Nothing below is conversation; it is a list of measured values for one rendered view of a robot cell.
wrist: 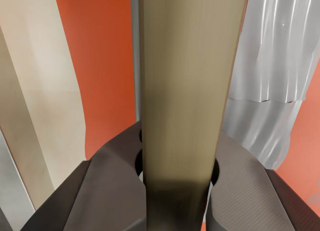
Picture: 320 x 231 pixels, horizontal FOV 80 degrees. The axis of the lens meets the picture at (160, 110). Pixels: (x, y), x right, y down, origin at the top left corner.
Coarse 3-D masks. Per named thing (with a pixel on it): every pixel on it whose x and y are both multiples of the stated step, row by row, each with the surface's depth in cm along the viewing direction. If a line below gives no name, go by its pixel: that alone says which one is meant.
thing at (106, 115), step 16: (96, 96) 18; (112, 96) 18; (128, 96) 18; (96, 112) 19; (112, 112) 18; (128, 112) 18; (304, 112) 18; (96, 128) 19; (112, 128) 19; (304, 128) 18; (96, 144) 20; (304, 144) 19; (288, 160) 20; (304, 160) 20; (288, 176) 21; (304, 176) 21; (304, 192) 22
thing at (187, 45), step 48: (144, 0) 5; (192, 0) 5; (240, 0) 5; (144, 48) 6; (192, 48) 5; (144, 96) 6; (192, 96) 6; (144, 144) 7; (192, 144) 7; (192, 192) 8
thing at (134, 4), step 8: (136, 0) 11; (136, 8) 11; (136, 16) 11; (136, 24) 11; (136, 32) 11; (136, 40) 12; (136, 48) 12; (136, 56) 12; (136, 64) 12; (136, 72) 12; (136, 80) 13; (136, 88) 13; (136, 96) 13; (136, 104) 13; (136, 112) 14; (136, 120) 14
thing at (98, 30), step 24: (72, 0) 14; (96, 0) 14; (120, 0) 14; (72, 24) 15; (96, 24) 15; (120, 24) 15; (72, 48) 16; (96, 48) 16; (120, 48) 16; (96, 72) 17; (120, 72) 17; (312, 96) 17
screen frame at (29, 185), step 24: (0, 48) 15; (0, 72) 15; (0, 96) 16; (0, 120) 16; (24, 120) 18; (0, 144) 16; (24, 144) 18; (0, 168) 18; (24, 168) 19; (0, 192) 19; (24, 192) 19; (48, 192) 23; (24, 216) 21
